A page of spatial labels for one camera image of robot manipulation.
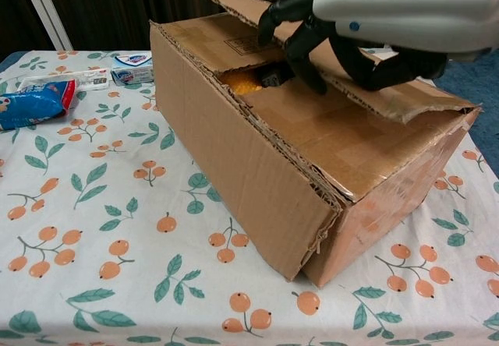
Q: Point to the large cardboard box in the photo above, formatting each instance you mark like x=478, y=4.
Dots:
x=253, y=159

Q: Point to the white frame post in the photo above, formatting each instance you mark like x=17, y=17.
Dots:
x=44, y=11

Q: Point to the yellow rubber chicken toy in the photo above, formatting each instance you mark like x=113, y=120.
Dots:
x=241, y=83

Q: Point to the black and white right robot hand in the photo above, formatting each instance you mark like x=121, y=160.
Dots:
x=390, y=7

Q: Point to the white toothpaste tube box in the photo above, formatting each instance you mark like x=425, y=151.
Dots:
x=93, y=79

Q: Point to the dark blue table cover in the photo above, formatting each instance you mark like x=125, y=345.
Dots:
x=479, y=85

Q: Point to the blue red snack bag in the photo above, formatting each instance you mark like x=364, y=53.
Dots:
x=31, y=104

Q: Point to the black curtain panel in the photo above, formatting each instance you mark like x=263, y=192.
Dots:
x=15, y=11
x=136, y=3

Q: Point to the white blue soap box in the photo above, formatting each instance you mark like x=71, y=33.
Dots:
x=130, y=69

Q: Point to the small brown box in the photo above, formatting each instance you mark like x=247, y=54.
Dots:
x=273, y=79

